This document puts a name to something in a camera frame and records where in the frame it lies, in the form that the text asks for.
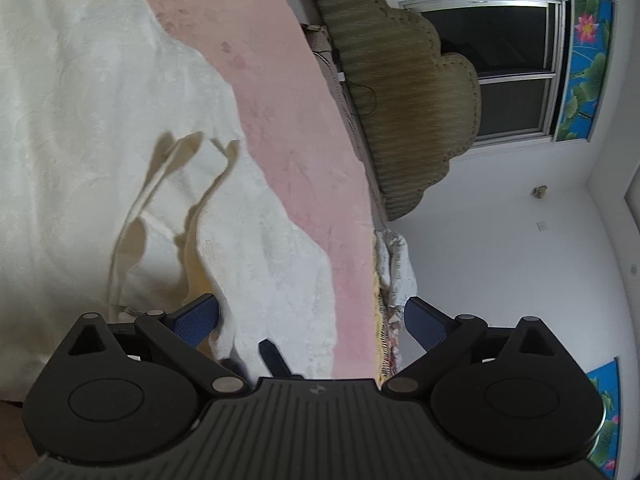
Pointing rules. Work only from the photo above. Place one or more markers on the brown pillow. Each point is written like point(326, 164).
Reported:
point(345, 107)

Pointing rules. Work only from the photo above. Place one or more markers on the white pants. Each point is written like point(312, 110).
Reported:
point(100, 110)

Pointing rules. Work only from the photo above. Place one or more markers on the small wall hook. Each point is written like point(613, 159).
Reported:
point(540, 191)

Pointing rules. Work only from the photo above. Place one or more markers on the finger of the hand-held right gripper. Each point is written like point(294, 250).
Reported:
point(233, 366)
point(274, 356)

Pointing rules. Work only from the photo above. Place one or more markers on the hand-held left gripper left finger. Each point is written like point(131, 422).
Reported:
point(197, 317)

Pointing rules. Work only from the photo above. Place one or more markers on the pink blanket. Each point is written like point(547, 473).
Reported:
point(300, 135)

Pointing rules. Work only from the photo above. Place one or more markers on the blue lotus print curtain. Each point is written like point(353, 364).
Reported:
point(585, 65)
point(606, 410)

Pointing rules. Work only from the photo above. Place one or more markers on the window with metal frame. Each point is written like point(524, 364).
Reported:
point(500, 40)

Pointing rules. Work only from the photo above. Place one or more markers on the olive padded headboard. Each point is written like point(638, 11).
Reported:
point(400, 90)

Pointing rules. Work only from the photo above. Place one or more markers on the floral quilt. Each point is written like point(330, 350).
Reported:
point(397, 265)

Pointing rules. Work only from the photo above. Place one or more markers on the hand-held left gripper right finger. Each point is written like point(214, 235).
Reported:
point(425, 324)

